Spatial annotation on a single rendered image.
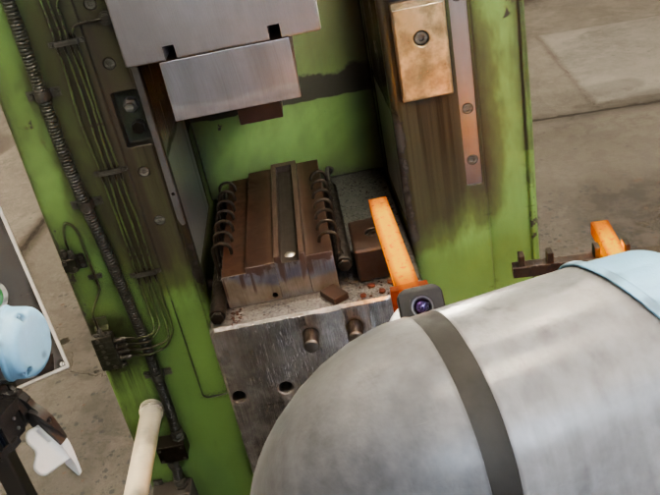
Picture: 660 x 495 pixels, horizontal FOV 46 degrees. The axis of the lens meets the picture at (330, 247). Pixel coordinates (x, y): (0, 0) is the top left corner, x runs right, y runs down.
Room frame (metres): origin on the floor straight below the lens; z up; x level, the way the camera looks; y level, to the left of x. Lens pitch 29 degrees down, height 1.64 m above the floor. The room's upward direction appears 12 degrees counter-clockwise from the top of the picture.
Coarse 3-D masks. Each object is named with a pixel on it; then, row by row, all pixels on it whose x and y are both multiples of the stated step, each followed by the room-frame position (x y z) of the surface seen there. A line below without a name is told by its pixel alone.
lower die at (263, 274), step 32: (256, 192) 1.48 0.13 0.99; (320, 192) 1.41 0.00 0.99; (256, 224) 1.33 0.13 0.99; (224, 256) 1.25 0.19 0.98; (256, 256) 1.21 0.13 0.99; (320, 256) 1.17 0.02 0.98; (224, 288) 1.17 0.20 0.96; (256, 288) 1.17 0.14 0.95; (288, 288) 1.17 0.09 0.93; (320, 288) 1.17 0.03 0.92
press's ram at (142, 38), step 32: (128, 0) 1.18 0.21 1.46; (160, 0) 1.17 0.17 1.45; (192, 0) 1.17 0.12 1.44; (224, 0) 1.17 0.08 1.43; (256, 0) 1.17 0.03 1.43; (288, 0) 1.17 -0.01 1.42; (128, 32) 1.18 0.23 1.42; (160, 32) 1.17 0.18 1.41; (192, 32) 1.17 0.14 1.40; (224, 32) 1.17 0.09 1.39; (256, 32) 1.17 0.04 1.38; (288, 32) 1.17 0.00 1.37; (128, 64) 1.18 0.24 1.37
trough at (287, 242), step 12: (276, 168) 1.57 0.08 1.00; (288, 168) 1.57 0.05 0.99; (276, 180) 1.51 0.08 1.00; (288, 180) 1.52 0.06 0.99; (276, 192) 1.44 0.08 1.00; (288, 192) 1.46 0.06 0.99; (288, 204) 1.40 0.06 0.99; (288, 216) 1.35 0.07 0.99; (288, 228) 1.30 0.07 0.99; (288, 240) 1.25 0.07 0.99
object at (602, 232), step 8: (592, 224) 1.12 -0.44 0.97; (600, 224) 1.12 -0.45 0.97; (608, 224) 1.11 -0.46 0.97; (592, 232) 1.12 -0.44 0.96; (600, 232) 1.09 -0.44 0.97; (608, 232) 1.09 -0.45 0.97; (600, 240) 1.07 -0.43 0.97; (608, 240) 1.06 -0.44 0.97; (616, 240) 1.06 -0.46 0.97; (608, 248) 1.04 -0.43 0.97; (616, 248) 1.03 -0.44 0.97
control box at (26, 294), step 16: (0, 208) 1.15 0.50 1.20; (0, 224) 1.14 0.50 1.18; (0, 240) 1.12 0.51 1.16; (0, 256) 1.11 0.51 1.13; (16, 256) 1.11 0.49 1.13; (0, 272) 1.09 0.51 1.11; (16, 272) 1.10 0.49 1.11; (0, 288) 1.08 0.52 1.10; (16, 288) 1.08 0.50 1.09; (32, 288) 1.09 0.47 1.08; (16, 304) 1.07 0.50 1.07; (32, 304) 1.07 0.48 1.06; (48, 320) 1.06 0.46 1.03; (64, 368) 1.03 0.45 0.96
